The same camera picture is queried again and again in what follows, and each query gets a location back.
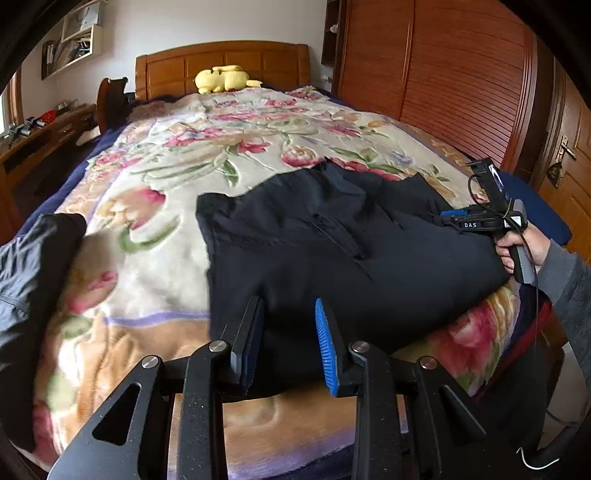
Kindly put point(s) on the wooden chair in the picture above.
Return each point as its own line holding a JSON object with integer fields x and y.
{"x": 111, "y": 104}

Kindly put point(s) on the wooden wardrobe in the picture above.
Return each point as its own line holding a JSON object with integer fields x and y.
{"x": 438, "y": 69}

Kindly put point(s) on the window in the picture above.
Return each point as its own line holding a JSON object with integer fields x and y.
{"x": 5, "y": 110}

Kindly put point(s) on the wooden headboard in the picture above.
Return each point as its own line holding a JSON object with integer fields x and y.
{"x": 217, "y": 57}

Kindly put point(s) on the blue bed sheet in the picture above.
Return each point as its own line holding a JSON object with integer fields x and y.
{"x": 531, "y": 207}

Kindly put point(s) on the person's right forearm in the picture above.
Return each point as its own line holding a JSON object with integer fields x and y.
{"x": 568, "y": 286}

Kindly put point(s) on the red item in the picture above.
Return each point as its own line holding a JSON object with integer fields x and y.
{"x": 48, "y": 116}

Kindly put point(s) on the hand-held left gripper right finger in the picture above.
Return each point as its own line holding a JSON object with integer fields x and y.
{"x": 328, "y": 350}

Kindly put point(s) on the white wall shelf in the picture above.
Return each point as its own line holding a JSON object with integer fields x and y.
{"x": 74, "y": 41}

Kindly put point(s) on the dark grey garment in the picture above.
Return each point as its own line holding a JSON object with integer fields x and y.
{"x": 27, "y": 272}

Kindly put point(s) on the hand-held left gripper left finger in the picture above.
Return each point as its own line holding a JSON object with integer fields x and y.
{"x": 248, "y": 350}

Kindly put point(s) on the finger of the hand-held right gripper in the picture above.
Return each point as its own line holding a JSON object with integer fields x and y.
{"x": 455, "y": 213}

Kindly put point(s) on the floral blanket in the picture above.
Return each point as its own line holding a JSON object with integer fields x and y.
{"x": 184, "y": 157}

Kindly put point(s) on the black shoe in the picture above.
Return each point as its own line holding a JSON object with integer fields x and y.
{"x": 545, "y": 457}

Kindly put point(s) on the dark navy pants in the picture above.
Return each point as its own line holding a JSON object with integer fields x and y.
{"x": 323, "y": 258}

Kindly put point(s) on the wooden desk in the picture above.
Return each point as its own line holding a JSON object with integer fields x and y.
{"x": 41, "y": 138}

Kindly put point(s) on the yellow plush toy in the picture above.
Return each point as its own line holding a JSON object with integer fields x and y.
{"x": 221, "y": 78}

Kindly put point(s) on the wooden door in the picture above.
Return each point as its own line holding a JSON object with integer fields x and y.
{"x": 572, "y": 152}

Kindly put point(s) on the person's right hand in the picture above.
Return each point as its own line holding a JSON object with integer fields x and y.
{"x": 535, "y": 244}

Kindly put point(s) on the white papers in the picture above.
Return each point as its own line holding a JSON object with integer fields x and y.
{"x": 87, "y": 137}

